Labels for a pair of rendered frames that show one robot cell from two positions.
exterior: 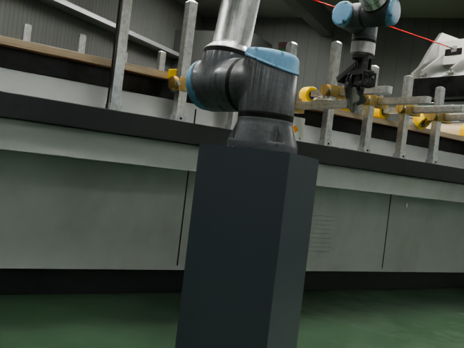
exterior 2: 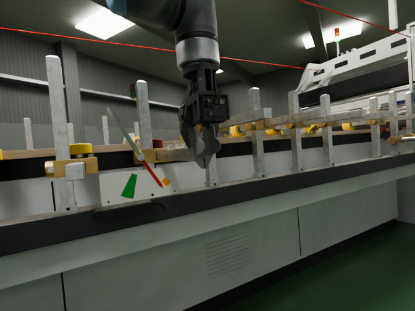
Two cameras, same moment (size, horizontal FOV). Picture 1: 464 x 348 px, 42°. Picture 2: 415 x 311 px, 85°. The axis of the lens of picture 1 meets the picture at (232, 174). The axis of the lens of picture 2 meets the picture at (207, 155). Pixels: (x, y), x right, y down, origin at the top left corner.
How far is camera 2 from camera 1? 188 cm
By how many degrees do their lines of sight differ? 7
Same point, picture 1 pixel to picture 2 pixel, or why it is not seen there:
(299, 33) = (239, 86)
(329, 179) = (226, 218)
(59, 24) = (125, 107)
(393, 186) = (297, 198)
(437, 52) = (308, 75)
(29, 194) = not seen: outside the picture
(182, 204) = (60, 288)
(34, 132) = not seen: outside the picture
